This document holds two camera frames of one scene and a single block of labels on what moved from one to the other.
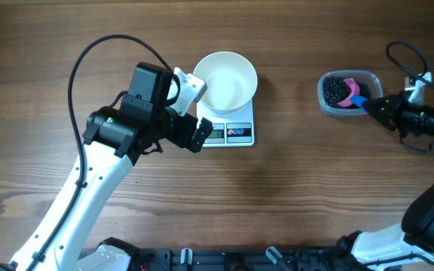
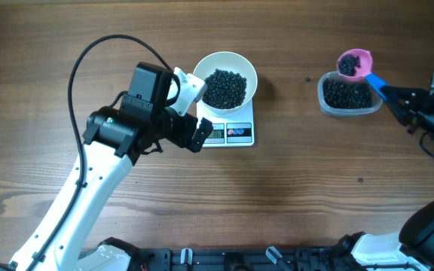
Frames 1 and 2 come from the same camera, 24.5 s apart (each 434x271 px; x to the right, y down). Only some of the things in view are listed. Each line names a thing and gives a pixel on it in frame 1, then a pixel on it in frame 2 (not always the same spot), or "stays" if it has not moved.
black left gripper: x=183 y=139 stays
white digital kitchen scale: x=236 y=131 stays
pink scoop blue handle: x=356 y=99 -> x=356 y=65
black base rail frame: x=326 y=258 stays
